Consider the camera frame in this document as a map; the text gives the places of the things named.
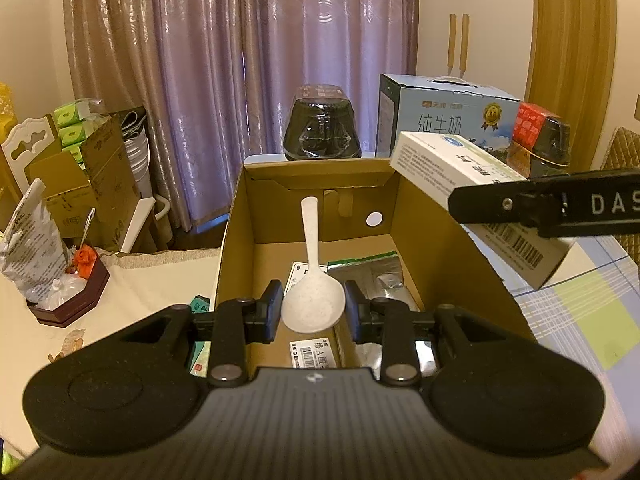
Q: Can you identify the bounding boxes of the purple curtain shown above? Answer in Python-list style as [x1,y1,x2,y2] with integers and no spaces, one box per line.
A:
[62,0,421,248]

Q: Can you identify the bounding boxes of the milk carton gift box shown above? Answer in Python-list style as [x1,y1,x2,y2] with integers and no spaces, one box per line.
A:
[376,74,522,158]

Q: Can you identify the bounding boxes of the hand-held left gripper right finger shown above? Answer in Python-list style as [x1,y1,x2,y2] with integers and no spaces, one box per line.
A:
[344,280,511,386]

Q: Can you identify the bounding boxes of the silver foil bag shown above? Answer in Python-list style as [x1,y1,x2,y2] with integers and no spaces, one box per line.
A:
[327,251,423,368]

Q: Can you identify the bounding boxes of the orange decoration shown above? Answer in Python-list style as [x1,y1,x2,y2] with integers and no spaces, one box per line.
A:
[70,245,98,281]

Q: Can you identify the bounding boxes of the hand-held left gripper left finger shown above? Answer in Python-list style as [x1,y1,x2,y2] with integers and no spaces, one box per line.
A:
[117,279,285,387]

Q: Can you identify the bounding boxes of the plain brown cardboard box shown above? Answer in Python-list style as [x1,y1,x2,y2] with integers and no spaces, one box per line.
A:
[24,150,93,238]

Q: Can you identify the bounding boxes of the wooden wardrobe handle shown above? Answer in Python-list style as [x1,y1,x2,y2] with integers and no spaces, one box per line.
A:
[459,12,471,73]
[447,12,457,77]

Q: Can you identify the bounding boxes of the chair with quilted cover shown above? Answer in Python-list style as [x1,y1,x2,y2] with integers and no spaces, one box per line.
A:
[600,127,640,171]

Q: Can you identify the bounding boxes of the wooden door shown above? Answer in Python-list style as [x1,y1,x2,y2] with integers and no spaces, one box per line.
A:
[525,0,617,171]

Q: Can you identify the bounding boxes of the cream tablecloth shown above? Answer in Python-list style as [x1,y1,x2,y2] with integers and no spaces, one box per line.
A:
[0,247,223,461]

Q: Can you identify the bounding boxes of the dark red octagonal box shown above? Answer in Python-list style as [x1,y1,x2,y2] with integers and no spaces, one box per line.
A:
[26,245,111,329]

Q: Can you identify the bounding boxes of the white stacked plastic items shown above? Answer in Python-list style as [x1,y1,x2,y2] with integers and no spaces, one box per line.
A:
[122,127,157,201]

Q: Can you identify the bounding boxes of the white plastic spoon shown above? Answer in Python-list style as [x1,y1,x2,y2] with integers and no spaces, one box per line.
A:
[281,196,347,333]

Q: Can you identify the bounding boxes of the green printed packet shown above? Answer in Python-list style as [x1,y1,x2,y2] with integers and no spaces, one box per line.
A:
[189,294,213,376]

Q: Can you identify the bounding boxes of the black bag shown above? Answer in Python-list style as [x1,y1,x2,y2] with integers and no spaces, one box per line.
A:
[112,106,147,138]

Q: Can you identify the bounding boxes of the metal spoon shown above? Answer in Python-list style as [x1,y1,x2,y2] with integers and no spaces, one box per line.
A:
[79,206,97,253]

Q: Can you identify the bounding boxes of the printed brown cardboard box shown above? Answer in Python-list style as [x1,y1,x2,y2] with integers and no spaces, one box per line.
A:
[80,115,142,251]

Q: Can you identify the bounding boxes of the red printed box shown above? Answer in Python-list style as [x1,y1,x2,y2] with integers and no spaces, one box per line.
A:
[511,101,556,148]

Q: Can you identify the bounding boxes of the white carved chair back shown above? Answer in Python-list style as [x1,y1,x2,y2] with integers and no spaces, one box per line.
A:
[0,115,61,233]

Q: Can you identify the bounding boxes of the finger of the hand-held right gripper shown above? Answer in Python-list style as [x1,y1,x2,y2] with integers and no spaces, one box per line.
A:
[446,179,564,227]

